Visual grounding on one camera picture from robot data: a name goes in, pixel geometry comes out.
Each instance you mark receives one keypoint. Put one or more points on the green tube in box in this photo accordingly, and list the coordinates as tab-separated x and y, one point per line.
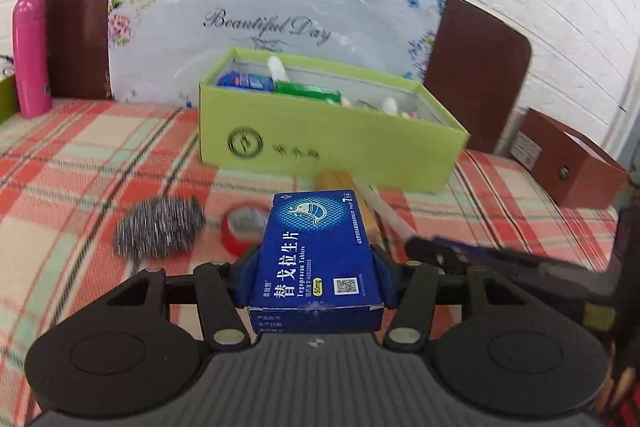
307	91

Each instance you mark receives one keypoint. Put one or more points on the steel wool scrubber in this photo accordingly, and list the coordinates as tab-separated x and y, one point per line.
160	227

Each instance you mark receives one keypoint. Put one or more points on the green cardboard box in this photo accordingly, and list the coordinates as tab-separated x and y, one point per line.
325	147

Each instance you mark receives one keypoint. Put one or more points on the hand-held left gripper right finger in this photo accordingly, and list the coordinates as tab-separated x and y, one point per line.
386	274

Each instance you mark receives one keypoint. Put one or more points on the white tube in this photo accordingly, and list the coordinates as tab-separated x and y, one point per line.
276	67

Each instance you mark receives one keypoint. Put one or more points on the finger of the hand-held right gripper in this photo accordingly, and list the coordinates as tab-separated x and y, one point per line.
425	252
465	246

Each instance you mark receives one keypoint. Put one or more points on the white stick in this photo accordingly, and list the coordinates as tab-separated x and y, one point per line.
387	212

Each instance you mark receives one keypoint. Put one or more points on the red tape roll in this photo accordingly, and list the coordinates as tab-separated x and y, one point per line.
240	237

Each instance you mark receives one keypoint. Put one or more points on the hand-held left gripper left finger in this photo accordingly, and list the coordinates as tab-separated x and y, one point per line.
245	274

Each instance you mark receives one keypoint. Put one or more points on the pink thermos bottle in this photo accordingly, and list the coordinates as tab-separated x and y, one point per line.
31	57

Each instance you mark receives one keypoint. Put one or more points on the blue medicine box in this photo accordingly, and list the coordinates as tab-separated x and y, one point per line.
315	252

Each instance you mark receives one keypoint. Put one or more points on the green container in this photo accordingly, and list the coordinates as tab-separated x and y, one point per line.
6	99

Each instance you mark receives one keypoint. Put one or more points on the blue white pouch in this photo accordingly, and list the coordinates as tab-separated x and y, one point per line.
245	80

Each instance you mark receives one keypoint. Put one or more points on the brown wooden headboard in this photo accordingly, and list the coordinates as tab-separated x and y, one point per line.
75	27

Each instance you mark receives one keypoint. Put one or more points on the brown cardboard box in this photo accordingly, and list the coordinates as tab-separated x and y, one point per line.
565	157

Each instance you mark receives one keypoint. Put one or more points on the small white bottle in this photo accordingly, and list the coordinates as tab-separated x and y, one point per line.
390	105

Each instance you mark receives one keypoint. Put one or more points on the plaid bedsheet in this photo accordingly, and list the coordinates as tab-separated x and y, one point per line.
65	167

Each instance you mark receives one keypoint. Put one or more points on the floral plastic-wrapped panel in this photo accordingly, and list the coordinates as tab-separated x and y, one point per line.
270	2

